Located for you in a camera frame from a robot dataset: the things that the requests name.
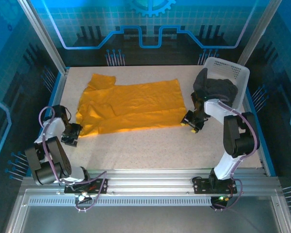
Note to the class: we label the orange t-shirt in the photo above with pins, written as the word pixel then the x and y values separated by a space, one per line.
pixel 135 104

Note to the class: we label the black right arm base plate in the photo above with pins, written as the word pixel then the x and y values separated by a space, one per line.
pixel 201 185

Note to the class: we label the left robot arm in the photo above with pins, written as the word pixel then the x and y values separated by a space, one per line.
pixel 60 155

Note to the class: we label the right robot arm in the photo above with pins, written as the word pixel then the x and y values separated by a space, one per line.
pixel 240 140

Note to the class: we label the grey metal frame panel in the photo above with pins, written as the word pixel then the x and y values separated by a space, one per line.
pixel 148 221

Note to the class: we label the aluminium table side rail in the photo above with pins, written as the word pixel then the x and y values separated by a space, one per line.
pixel 59 92
pixel 263 165

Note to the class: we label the dark grey t-shirt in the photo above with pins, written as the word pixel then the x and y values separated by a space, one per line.
pixel 220 87

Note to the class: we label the aluminium frame post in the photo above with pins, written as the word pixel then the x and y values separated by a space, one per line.
pixel 43 41
pixel 257 36

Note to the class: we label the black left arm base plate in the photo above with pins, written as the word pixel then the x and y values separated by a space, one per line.
pixel 72 189

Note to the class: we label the white plastic basket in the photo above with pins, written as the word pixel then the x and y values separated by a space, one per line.
pixel 242 77

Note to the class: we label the aluminium mounting rail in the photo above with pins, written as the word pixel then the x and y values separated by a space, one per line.
pixel 148 183

